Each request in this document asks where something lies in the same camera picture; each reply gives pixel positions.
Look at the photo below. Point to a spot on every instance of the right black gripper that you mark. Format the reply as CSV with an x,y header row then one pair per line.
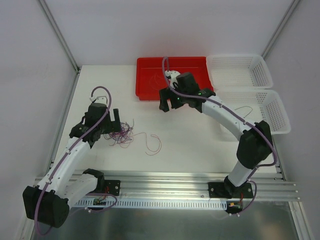
x,y
171,97

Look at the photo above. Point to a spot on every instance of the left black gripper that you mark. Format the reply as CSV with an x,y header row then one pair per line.
x,y
111,125

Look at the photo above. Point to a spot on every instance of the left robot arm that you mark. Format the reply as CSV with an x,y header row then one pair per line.
x,y
50,201

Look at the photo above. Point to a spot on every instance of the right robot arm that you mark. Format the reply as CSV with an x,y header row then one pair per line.
x,y
254,138

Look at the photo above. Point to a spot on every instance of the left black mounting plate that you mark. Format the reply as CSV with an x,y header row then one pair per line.
x,y
111,187

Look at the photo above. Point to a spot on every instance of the black mounting plate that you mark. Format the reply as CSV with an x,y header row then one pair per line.
x,y
111,187
219,189

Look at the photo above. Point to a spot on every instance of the far white perforated basket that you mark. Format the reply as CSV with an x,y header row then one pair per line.
x,y
238,71

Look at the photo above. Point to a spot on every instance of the white perforated basket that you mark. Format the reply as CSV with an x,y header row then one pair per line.
x,y
257,105
238,71

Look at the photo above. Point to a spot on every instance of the near white perforated basket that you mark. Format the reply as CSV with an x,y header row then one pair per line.
x,y
257,105

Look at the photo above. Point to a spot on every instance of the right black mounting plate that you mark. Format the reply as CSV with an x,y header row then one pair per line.
x,y
219,189

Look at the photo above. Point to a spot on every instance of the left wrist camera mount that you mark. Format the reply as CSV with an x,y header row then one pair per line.
x,y
98,99

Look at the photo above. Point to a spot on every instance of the white slotted cable duct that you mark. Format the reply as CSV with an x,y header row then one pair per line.
x,y
179,204

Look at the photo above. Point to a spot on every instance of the left aluminium frame post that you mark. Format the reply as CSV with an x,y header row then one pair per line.
x,y
53,24

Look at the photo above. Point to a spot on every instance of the aluminium frame post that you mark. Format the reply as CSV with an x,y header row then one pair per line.
x,y
53,24
280,27

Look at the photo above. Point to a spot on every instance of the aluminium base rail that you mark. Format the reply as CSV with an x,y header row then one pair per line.
x,y
176,185

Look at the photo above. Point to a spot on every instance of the right aluminium frame post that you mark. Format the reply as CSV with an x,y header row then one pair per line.
x,y
280,27

